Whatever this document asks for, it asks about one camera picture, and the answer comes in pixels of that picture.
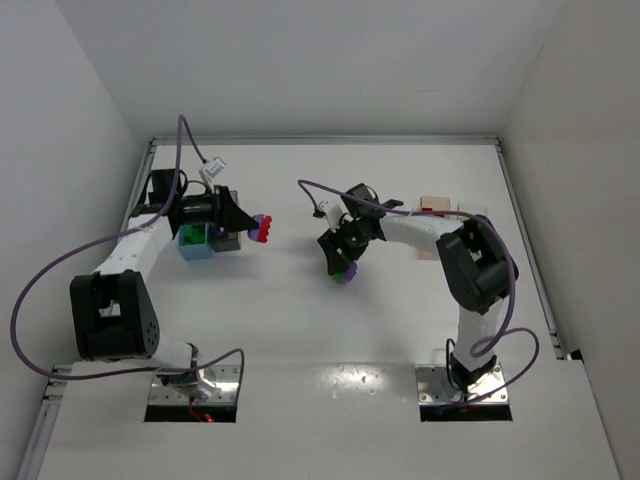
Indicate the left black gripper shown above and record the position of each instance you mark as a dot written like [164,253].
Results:
[220,209]

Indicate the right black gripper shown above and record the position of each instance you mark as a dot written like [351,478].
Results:
[343,242]

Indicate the multicolour lego tower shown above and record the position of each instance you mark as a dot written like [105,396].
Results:
[345,276]

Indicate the green lego brick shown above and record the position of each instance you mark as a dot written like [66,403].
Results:
[192,235]

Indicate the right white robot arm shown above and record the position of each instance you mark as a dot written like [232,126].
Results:
[478,272]

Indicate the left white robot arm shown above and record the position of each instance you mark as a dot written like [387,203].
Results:
[113,314]

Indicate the dark smoky plastic bin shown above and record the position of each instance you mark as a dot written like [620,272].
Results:
[227,242]

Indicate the blue plastic bin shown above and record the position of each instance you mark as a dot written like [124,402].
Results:
[198,252]

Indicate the clear plastic bin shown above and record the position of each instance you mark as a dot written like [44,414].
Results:
[471,208]

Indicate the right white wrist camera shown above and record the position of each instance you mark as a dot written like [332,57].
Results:
[329,211]

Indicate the aluminium frame rail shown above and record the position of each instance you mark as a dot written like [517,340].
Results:
[329,390]

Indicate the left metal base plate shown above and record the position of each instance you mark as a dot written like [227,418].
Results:
[214,386]

